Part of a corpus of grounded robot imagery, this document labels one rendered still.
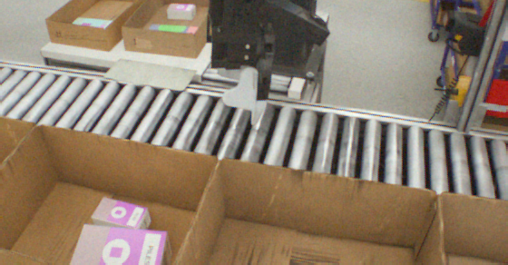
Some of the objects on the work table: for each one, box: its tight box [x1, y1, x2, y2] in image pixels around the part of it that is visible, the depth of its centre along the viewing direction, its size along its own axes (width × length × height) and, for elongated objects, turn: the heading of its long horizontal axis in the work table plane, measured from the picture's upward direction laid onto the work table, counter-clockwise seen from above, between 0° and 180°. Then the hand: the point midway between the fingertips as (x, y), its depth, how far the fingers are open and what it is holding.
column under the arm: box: [272, 0, 327, 81], centre depth 158 cm, size 26×26×33 cm
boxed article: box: [167, 4, 196, 20], centre depth 188 cm, size 6×10×5 cm, turn 79°
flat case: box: [149, 25, 199, 34], centre depth 174 cm, size 14×19×2 cm
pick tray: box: [122, 0, 211, 59], centre depth 180 cm, size 28×38×10 cm
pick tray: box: [45, 0, 154, 52], centre depth 185 cm, size 28×38×10 cm
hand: (255, 104), depth 72 cm, fingers open, 5 cm apart
